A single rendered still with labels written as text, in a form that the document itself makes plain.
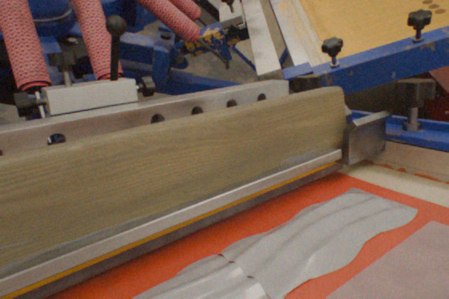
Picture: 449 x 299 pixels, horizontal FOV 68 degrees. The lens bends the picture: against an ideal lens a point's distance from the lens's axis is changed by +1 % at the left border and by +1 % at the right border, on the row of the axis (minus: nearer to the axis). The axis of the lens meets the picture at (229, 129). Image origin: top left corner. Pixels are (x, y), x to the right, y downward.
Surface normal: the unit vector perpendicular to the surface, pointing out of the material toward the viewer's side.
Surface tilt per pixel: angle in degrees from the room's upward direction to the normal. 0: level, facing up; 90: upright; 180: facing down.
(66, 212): 52
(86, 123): 58
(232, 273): 2
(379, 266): 32
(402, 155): 90
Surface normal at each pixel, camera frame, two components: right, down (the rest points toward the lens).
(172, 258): -0.08, -0.97
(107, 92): 0.58, 0.16
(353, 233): 0.23, -0.73
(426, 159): -0.81, 0.21
